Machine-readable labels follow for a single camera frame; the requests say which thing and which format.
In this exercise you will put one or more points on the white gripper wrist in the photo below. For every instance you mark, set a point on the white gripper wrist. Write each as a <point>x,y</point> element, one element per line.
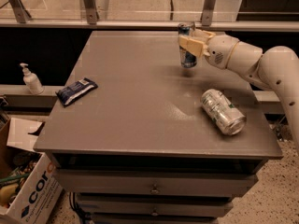
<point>219,51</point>

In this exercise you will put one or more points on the redbull can blue silver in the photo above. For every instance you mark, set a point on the redbull can blue silver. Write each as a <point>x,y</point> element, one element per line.
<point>187,60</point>

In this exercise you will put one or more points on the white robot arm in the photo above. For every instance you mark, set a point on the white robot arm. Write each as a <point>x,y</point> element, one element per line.
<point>276,69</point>

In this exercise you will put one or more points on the silver green soda can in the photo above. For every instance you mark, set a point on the silver green soda can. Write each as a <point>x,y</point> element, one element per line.
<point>223,113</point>

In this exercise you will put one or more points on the grey drawer cabinet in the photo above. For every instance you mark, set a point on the grey drawer cabinet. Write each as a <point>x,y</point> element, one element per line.
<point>146,115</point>

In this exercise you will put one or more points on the dark blue snack packet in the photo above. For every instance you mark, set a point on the dark blue snack packet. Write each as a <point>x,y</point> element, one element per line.
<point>69,94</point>

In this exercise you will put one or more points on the white pump dispenser bottle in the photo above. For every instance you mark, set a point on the white pump dispenser bottle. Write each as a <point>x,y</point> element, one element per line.
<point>31,80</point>

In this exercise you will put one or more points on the upper grey drawer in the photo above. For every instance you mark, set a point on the upper grey drawer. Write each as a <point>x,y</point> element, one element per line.
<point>155,183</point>

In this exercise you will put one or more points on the grey drawer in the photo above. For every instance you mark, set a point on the grey drawer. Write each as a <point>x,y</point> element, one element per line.
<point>155,183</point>
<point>154,206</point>

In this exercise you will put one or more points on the lower grey drawer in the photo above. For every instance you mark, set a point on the lower grey drawer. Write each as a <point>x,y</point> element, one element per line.
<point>154,206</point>

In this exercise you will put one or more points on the white cardboard box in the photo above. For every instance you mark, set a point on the white cardboard box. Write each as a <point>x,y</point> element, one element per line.
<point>40,191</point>

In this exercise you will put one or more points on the metal railing post right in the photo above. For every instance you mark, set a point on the metal railing post right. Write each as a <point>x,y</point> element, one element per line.
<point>207,13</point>

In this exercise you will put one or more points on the metal railing post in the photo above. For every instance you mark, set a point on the metal railing post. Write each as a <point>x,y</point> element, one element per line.
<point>21,14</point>
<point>207,13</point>
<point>91,12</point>

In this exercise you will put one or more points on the metal railing post middle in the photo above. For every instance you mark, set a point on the metal railing post middle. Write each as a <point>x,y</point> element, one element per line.
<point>91,12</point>

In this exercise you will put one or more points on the metal railing post left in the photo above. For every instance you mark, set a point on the metal railing post left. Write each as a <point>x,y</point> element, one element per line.
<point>21,14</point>

